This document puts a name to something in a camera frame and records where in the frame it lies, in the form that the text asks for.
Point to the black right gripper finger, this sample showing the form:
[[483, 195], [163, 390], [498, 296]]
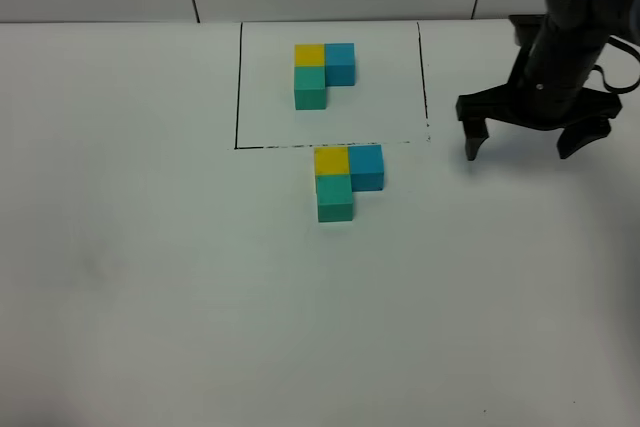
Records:
[[476, 133], [577, 136]]

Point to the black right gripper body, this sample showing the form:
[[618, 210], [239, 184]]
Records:
[[546, 87]]

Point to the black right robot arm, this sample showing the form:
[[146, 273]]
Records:
[[619, 18]]

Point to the template blue cube block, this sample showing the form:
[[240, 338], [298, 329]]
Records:
[[340, 67]]

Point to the template green cube block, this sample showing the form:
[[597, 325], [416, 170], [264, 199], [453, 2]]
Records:
[[310, 88]]

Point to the template yellow cube block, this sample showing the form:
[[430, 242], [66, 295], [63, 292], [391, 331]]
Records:
[[309, 55]]

